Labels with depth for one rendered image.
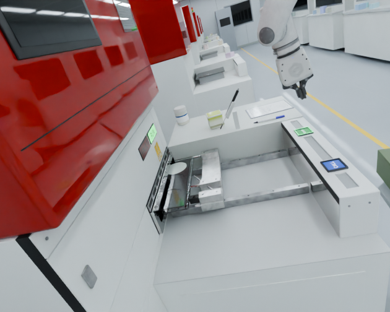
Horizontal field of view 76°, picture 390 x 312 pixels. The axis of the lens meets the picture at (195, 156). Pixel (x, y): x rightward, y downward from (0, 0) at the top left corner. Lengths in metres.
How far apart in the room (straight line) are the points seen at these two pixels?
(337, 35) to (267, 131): 6.33
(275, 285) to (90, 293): 0.48
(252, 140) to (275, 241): 0.53
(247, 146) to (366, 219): 0.60
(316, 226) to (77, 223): 0.64
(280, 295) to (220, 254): 0.20
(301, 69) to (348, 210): 0.47
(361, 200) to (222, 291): 0.44
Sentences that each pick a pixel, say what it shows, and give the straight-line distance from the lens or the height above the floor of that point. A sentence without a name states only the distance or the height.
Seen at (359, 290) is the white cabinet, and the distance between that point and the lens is 0.89.
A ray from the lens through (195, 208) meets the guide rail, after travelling 0.94.
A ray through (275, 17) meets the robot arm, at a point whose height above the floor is 1.38.
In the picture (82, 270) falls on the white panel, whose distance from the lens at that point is 0.53.
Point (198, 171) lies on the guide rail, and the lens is 1.16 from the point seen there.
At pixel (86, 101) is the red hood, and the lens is 0.54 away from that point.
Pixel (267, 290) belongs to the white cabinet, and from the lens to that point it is 0.81.
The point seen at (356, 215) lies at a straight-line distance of 0.77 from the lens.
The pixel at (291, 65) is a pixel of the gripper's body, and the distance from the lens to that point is 0.93.
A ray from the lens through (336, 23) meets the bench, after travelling 7.37.
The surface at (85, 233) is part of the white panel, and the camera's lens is 0.54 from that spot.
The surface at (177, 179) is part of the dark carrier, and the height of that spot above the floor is 0.90.
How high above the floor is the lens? 1.41
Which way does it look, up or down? 26 degrees down
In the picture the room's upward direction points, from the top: 17 degrees counter-clockwise
